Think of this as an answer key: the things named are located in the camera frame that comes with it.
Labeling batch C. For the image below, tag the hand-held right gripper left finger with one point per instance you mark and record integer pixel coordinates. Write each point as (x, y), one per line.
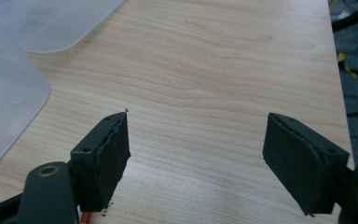
(101, 161)

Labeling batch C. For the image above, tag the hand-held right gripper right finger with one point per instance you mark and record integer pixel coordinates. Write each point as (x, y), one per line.
(295, 161)

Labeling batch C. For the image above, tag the translucent white plastic sheet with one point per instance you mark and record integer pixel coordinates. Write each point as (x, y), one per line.
(52, 21)
(6, 102)

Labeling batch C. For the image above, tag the yellow and black object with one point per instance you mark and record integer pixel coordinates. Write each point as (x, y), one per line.
(341, 57)

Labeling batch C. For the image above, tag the black metal stand leg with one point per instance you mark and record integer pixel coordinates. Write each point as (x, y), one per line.
(354, 17)

